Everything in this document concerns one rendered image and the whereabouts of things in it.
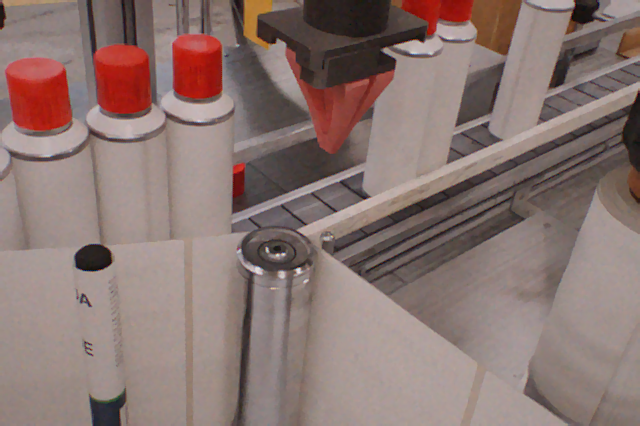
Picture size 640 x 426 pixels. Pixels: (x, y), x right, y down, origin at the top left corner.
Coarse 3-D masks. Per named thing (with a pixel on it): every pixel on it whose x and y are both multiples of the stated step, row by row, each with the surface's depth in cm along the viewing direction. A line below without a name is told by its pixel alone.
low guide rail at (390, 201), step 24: (624, 96) 89; (552, 120) 81; (576, 120) 83; (504, 144) 76; (528, 144) 78; (456, 168) 71; (480, 168) 74; (384, 192) 66; (408, 192) 67; (432, 192) 70; (336, 216) 63; (360, 216) 64; (384, 216) 66; (312, 240) 61
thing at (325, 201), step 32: (576, 96) 95; (480, 128) 86; (448, 160) 79; (512, 160) 80; (320, 192) 72; (352, 192) 72; (448, 192) 74; (256, 224) 67; (288, 224) 67; (384, 224) 68
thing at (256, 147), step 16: (624, 16) 97; (576, 32) 91; (592, 32) 92; (608, 32) 95; (560, 48) 89; (480, 64) 80; (496, 64) 81; (368, 112) 70; (288, 128) 65; (304, 128) 65; (240, 144) 62; (256, 144) 62; (272, 144) 63; (288, 144) 65; (240, 160) 62
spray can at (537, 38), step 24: (528, 0) 75; (552, 0) 74; (528, 24) 76; (552, 24) 75; (528, 48) 77; (552, 48) 76; (504, 72) 80; (528, 72) 78; (552, 72) 79; (504, 96) 81; (528, 96) 79; (504, 120) 82; (528, 120) 81
